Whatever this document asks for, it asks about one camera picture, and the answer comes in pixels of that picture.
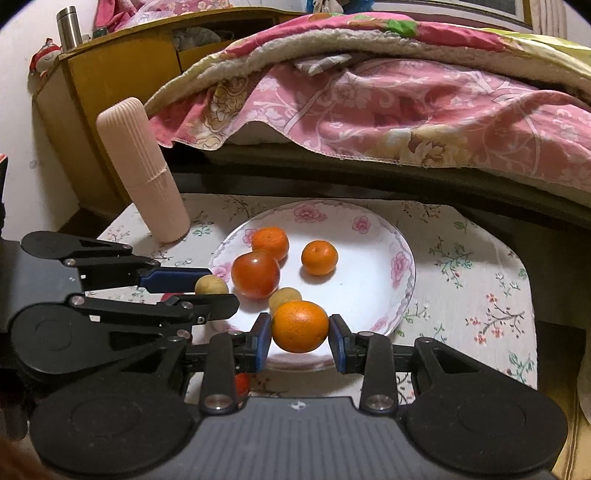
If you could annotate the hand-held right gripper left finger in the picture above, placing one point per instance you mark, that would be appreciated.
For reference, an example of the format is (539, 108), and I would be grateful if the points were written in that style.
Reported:
(263, 341)

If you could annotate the pink cloth on cabinet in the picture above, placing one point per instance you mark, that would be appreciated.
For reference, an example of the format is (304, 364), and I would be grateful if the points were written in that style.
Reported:
(138, 11)

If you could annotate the red and white figurine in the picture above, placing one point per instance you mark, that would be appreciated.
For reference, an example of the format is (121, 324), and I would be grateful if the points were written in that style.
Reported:
(44, 57)

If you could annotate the large orange tangerine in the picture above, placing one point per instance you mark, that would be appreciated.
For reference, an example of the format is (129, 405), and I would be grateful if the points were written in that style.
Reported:
(300, 326)

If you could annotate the pink ribbed cylindrical container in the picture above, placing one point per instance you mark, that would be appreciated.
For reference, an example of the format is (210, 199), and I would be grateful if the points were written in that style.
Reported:
(138, 170)

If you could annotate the beige striped mat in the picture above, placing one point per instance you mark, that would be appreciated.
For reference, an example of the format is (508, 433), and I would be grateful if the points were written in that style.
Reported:
(577, 429)

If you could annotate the yellow wooden cabinet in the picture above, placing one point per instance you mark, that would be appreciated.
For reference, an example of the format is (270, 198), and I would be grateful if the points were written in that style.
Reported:
(106, 78)

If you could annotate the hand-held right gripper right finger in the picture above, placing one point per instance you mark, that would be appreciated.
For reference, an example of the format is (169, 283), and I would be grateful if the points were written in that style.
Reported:
(336, 344)

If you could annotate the large red tomato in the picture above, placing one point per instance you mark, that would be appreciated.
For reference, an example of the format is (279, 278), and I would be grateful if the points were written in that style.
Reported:
(255, 274)

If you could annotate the white floral tablecloth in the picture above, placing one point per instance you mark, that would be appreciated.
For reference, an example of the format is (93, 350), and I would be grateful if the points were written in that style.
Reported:
(461, 286)

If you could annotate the steel thermos bottle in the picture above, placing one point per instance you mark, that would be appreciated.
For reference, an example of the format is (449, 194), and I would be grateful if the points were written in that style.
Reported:
(68, 27)

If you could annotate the pink floral blanket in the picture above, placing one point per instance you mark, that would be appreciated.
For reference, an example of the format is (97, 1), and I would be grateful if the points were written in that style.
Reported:
(392, 106)

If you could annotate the grey cloth in cabinet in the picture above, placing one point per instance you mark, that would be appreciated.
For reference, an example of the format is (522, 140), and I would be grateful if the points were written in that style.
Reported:
(198, 38)

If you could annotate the white floral rimmed plate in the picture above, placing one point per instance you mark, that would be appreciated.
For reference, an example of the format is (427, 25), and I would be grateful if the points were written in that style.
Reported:
(360, 286)

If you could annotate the floral quilt with cream lining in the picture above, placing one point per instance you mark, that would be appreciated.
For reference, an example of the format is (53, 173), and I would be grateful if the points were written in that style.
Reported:
(323, 41)

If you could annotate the tan longan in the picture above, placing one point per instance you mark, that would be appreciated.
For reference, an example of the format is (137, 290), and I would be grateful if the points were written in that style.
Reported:
(285, 297)
(211, 285)

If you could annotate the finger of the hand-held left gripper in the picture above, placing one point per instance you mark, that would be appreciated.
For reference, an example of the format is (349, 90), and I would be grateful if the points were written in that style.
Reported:
(175, 279)
(217, 305)

